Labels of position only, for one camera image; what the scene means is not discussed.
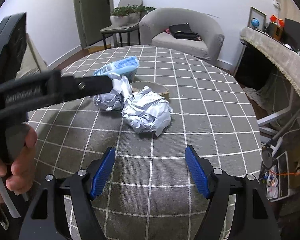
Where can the person's left hand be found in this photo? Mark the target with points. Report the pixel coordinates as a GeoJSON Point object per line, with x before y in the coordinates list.
{"type": "Point", "coordinates": [23, 167]}

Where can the small blue globe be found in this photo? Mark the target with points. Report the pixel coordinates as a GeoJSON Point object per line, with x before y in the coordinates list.
{"type": "Point", "coordinates": [255, 23]}

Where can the black monitor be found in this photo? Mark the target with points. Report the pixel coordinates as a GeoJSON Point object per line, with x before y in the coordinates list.
{"type": "Point", "coordinates": [291, 34]}

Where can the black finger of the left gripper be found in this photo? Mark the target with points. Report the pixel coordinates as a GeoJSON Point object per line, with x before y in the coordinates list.
{"type": "Point", "coordinates": [73, 88]}

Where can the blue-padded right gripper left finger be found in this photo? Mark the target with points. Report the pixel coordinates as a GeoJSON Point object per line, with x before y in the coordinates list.
{"type": "Point", "coordinates": [46, 216]}

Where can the framed picture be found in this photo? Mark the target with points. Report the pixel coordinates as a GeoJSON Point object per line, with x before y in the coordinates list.
{"type": "Point", "coordinates": [259, 15]}

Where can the brown packing tape roll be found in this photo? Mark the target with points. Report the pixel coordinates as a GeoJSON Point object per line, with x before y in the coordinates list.
{"type": "Point", "coordinates": [137, 86]}

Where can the blue tissue pack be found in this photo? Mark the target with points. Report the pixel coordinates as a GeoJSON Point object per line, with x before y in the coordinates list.
{"type": "Point", "coordinates": [127, 67]}

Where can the grey door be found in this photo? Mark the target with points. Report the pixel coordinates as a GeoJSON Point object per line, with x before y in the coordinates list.
{"type": "Point", "coordinates": [92, 16]}

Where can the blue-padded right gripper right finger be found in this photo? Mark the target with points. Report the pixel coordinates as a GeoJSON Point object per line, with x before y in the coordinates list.
{"type": "Point", "coordinates": [253, 216]}

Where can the grey checked tablecloth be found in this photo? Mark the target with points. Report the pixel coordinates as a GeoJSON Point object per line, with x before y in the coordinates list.
{"type": "Point", "coordinates": [150, 193]}

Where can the beige fringed desk cloth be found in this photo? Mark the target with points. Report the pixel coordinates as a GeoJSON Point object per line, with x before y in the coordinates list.
{"type": "Point", "coordinates": [286, 60]}

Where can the potted green plant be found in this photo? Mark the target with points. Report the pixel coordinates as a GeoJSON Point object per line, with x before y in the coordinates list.
{"type": "Point", "coordinates": [130, 14]}

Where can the grey armchair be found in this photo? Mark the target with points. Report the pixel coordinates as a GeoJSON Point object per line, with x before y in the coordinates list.
{"type": "Point", "coordinates": [154, 31]}

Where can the white lace tablecloth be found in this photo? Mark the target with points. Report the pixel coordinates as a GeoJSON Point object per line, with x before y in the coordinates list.
{"type": "Point", "coordinates": [32, 62]}

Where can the white desk frame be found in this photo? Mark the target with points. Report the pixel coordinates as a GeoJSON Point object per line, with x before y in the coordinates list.
{"type": "Point", "coordinates": [275, 116]}

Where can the white paper ball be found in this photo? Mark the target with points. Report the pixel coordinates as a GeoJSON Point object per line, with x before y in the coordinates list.
{"type": "Point", "coordinates": [147, 112]}
{"type": "Point", "coordinates": [114, 100]}

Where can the black handbag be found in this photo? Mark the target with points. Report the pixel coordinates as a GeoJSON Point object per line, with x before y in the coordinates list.
{"type": "Point", "coordinates": [183, 31]}

